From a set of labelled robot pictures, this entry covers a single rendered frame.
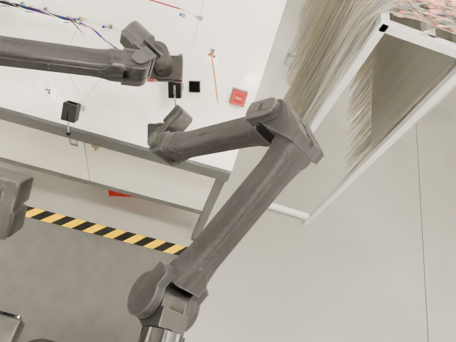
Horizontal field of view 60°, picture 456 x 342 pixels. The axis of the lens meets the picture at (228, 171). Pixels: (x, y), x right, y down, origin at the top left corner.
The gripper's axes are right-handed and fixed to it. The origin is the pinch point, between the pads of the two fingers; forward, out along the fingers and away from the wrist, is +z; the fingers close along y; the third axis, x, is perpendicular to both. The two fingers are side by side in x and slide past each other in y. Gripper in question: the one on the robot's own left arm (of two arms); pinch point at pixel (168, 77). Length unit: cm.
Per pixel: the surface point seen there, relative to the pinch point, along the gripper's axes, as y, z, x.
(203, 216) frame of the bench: -7, 84, 43
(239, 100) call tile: -21.5, 22.3, 0.4
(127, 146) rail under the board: 19.6, 32.8, 16.0
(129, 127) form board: 18.4, 29.9, 9.4
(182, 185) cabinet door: 2, 60, 29
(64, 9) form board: 37.6, 12.8, -26.2
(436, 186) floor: -170, 174, 20
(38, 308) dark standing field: 72, 83, 89
